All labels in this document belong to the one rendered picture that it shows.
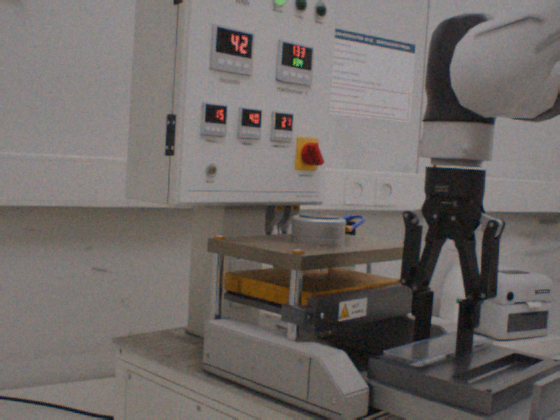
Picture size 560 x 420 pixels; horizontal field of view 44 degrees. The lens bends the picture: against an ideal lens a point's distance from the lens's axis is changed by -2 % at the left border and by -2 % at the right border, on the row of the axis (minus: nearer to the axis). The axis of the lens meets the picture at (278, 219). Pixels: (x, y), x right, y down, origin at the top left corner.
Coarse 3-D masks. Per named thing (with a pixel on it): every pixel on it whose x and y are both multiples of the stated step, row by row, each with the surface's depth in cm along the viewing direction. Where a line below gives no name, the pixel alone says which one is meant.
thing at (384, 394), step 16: (368, 384) 83; (384, 384) 83; (544, 384) 73; (384, 400) 82; (400, 400) 80; (416, 400) 79; (432, 400) 78; (528, 400) 79; (544, 400) 73; (416, 416) 79; (432, 416) 77; (448, 416) 76; (464, 416) 74; (480, 416) 73; (496, 416) 73; (512, 416) 74; (528, 416) 74; (544, 416) 74
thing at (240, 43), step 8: (224, 32) 102; (232, 32) 103; (224, 40) 102; (232, 40) 103; (240, 40) 104; (248, 40) 105; (224, 48) 102; (232, 48) 103; (240, 48) 104; (248, 48) 105
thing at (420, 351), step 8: (440, 336) 93; (448, 336) 94; (480, 336) 95; (408, 344) 88; (416, 344) 88; (424, 344) 89; (432, 344) 89; (440, 344) 89; (448, 344) 89; (472, 344) 90; (392, 352) 84; (400, 352) 84; (408, 352) 84; (416, 352) 85; (424, 352) 85; (432, 352) 85; (440, 352) 85; (448, 352) 86; (416, 360) 81; (424, 360) 81
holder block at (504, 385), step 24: (384, 360) 84; (456, 360) 85; (480, 360) 86; (504, 360) 89; (528, 360) 89; (552, 360) 88; (408, 384) 81; (432, 384) 78; (456, 384) 76; (480, 384) 81; (504, 384) 77; (528, 384) 80; (480, 408) 74; (504, 408) 76
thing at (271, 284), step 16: (240, 272) 103; (256, 272) 103; (272, 272) 104; (288, 272) 105; (304, 272) 103; (320, 272) 102; (336, 272) 108; (352, 272) 109; (240, 288) 100; (256, 288) 97; (272, 288) 95; (288, 288) 93; (304, 288) 93; (320, 288) 94; (336, 288) 94; (352, 288) 96; (368, 288) 99; (256, 304) 97; (272, 304) 96; (304, 304) 91
